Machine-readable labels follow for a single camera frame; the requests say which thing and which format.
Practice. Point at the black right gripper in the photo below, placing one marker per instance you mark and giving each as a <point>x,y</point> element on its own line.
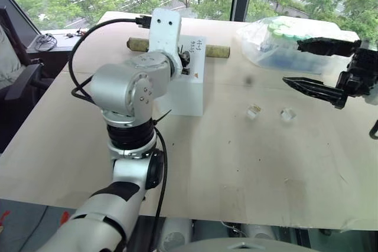
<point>358,78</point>

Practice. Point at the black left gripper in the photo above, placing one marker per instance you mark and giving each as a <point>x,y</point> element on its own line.
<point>186,58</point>

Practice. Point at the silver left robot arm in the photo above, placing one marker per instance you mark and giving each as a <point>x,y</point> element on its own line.
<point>118,86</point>

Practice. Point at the white slotted box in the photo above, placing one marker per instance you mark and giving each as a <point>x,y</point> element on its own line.
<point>189,95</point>

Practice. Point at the brown cardboard tube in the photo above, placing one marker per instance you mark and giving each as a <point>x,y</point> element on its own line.
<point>218,51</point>

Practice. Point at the clear plastic bag with bottles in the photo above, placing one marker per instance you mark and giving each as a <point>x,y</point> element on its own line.
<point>265,49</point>

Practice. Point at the dark armchair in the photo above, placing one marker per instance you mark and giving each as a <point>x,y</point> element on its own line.
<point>23,83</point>

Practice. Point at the white cylinder under table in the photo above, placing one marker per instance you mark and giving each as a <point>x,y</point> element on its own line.
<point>175,234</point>
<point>258,231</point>

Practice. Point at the grey rounded robot body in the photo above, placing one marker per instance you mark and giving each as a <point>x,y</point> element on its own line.
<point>236,246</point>

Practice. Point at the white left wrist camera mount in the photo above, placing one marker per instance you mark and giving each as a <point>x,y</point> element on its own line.
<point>164,32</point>

